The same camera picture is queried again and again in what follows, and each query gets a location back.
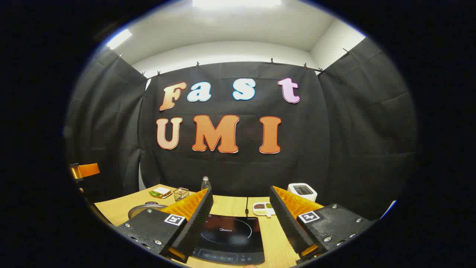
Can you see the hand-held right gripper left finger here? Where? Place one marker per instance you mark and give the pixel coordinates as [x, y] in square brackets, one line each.
[197, 219]

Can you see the clear plastic water bottle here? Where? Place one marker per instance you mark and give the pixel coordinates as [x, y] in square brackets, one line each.
[205, 184]

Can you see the ceiling light panel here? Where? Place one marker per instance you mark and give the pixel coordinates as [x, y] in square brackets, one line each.
[119, 39]
[236, 3]

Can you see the white toaster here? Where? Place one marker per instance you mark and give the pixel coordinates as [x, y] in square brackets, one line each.
[303, 191]

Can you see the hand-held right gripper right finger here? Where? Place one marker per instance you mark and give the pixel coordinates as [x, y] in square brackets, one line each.
[286, 219]

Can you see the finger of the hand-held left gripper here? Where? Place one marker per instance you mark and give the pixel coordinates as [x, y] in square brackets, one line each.
[87, 170]

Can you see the black induction cooktop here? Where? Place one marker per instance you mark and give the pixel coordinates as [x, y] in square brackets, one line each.
[230, 238]

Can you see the stainless steel pot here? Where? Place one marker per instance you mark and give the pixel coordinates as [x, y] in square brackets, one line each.
[139, 211]

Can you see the black backdrop cloth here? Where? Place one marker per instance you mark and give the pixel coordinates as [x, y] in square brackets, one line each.
[334, 130]

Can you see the white divided bean dish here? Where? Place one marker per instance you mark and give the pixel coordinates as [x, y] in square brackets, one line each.
[262, 208]

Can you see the sandwich with lettuce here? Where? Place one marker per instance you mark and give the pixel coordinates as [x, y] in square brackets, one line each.
[160, 191]

